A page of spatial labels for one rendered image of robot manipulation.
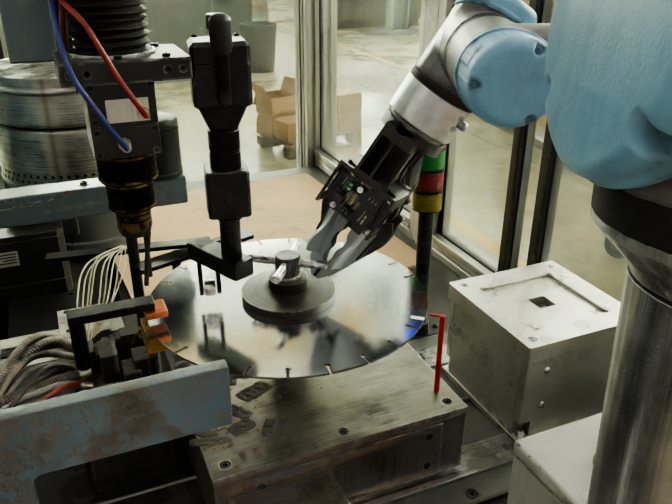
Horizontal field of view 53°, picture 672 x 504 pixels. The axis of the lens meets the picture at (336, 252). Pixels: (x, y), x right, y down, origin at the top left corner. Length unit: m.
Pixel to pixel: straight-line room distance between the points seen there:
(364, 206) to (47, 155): 0.79
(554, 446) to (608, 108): 0.53
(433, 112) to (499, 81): 0.14
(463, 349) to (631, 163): 0.79
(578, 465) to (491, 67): 0.37
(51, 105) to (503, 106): 0.93
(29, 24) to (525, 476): 0.67
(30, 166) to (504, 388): 0.93
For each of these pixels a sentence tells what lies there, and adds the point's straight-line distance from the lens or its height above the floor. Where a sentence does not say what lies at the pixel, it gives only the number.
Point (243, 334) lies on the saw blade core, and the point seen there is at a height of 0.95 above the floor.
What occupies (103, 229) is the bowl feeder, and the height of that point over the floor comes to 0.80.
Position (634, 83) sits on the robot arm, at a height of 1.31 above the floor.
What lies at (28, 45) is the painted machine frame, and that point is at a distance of 0.80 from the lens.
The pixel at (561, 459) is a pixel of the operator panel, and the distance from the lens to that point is 0.70.
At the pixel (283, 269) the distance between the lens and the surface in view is 0.77.
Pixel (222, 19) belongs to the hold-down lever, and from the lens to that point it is 0.63.
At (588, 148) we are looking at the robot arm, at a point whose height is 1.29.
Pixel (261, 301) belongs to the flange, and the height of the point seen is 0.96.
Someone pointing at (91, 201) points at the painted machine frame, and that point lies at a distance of 0.93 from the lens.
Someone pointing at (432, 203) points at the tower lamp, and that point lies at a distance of 1.00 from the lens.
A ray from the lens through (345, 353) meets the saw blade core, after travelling 0.71.
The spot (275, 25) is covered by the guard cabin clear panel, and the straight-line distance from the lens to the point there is 1.85.
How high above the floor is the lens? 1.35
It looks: 25 degrees down
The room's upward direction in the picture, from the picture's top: straight up
